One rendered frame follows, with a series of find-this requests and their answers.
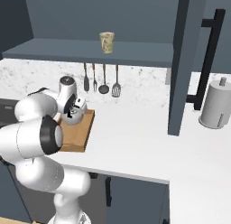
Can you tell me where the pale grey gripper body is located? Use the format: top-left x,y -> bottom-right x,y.
63,107 -> 87,126

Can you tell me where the wooden tray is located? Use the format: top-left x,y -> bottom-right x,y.
56,109 -> 96,154

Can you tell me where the beige patterned mug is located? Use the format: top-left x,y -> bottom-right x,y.
98,31 -> 116,55

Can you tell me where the dark grey cabinet door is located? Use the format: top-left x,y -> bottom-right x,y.
0,0 -> 34,54

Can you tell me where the grey kettle with knob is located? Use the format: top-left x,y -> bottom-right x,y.
198,77 -> 231,130

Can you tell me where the hanging dark fork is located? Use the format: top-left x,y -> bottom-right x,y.
91,63 -> 98,93

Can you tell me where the hanging dark ladle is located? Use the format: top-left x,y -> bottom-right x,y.
97,63 -> 110,95

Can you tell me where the hanging slotted spatula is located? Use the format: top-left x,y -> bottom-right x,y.
111,64 -> 123,98

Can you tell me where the black hob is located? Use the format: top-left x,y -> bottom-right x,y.
0,98 -> 23,128

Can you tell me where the dark grey base cupboard front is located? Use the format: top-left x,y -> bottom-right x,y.
29,171 -> 108,224

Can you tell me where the blue grey base cupboard front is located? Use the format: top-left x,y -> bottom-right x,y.
0,160 -> 33,224

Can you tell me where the grey base cupboard door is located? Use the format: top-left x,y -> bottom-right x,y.
105,175 -> 171,224

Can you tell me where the short black cupboard handle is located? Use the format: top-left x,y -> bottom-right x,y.
105,176 -> 113,208

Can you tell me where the grey cabinet door with handle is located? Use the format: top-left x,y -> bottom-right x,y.
167,0 -> 209,137

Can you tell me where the long black door handle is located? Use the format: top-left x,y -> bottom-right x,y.
185,8 -> 226,111

